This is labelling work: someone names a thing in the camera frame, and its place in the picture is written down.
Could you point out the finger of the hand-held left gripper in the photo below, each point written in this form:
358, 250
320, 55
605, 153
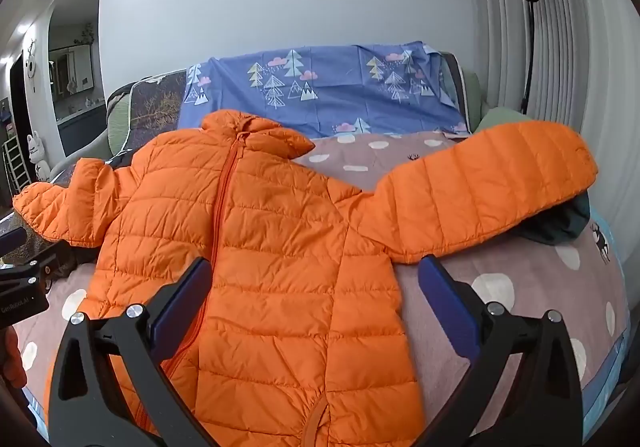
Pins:
11, 239

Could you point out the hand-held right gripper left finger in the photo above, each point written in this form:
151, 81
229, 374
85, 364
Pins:
184, 298

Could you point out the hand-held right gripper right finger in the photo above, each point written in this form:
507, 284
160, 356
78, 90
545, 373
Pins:
446, 308

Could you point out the orange puffer jacket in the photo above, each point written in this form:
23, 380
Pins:
280, 227

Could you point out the person's left hand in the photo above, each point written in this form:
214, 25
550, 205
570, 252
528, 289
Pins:
12, 357

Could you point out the white rack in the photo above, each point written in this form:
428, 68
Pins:
14, 164

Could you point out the pink polka dot blanket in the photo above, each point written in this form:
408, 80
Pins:
525, 272

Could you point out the white cat figurine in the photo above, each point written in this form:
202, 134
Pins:
37, 154

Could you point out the dark kitchen counter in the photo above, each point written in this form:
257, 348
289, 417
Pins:
80, 129

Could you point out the dark green cloth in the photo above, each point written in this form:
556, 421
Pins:
560, 224

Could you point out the dark tree-printed blanket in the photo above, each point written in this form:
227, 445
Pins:
155, 112

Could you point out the green cushion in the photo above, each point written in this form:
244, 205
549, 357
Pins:
502, 119

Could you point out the blue tree-printed sheet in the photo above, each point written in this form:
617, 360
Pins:
340, 92

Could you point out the white curtain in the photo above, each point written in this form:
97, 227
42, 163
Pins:
575, 52

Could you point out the deer wall decoration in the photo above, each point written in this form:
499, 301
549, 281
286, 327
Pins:
30, 69

